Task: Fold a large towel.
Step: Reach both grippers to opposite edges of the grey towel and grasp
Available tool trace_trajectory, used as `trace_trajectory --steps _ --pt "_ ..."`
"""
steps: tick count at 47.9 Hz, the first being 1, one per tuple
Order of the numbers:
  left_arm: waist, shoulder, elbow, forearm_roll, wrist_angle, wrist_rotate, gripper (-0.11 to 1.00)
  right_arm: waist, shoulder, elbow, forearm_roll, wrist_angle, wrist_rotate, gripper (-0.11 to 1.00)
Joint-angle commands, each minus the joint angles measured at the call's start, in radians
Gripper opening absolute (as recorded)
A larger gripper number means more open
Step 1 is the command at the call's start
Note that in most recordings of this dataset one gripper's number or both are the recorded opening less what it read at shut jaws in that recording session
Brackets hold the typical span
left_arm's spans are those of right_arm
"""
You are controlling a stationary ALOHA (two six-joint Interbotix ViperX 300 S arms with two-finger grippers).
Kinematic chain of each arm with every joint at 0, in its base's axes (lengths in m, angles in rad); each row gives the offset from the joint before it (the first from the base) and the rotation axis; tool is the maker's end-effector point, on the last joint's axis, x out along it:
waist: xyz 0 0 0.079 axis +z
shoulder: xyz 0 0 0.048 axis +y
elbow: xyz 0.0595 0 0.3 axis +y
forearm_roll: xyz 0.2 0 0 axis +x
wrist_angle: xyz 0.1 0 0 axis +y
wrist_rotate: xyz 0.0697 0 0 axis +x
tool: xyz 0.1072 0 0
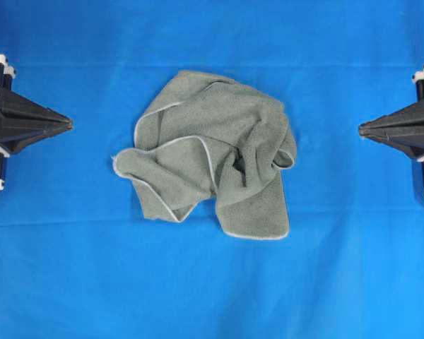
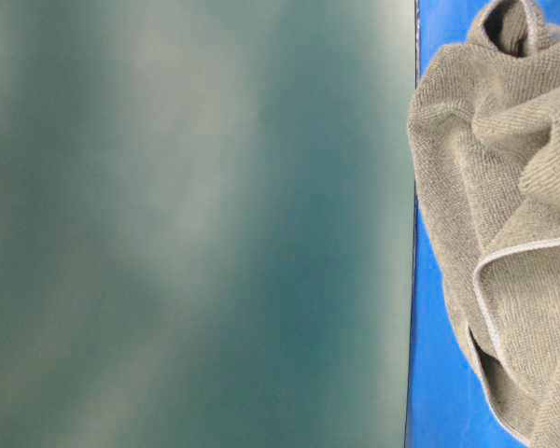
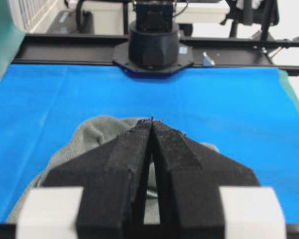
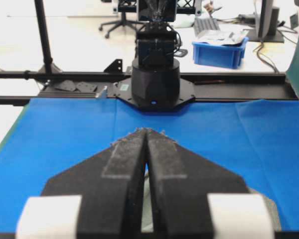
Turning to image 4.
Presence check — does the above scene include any black frame rail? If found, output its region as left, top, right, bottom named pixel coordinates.
left=0, top=71, right=297, bottom=102

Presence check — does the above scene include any black monitor stand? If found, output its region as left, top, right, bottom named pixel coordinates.
left=247, top=0, right=284, bottom=43

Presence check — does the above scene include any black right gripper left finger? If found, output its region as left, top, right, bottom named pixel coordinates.
left=16, top=129, right=147, bottom=239

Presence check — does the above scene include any black office chair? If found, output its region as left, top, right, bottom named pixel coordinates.
left=98, top=0, right=145, bottom=39

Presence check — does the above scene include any blue table cloth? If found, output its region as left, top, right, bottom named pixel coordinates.
left=0, top=98, right=299, bottom=233

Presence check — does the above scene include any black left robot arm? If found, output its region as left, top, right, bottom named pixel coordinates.
left=113, top=0, right=195, bottom=111

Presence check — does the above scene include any black frame post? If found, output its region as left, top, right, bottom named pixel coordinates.
left=34, top=0, right=62, bottom=74

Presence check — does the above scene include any black keyboard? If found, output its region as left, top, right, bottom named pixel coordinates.
left=193, top=17, right=220, bottom=36

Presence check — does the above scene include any blue plastic bin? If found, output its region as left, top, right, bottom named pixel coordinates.
left=192, top=37, right=249, bottom=69

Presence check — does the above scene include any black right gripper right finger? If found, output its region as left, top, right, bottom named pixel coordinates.
left=147, top=130, right=274, bottom=239

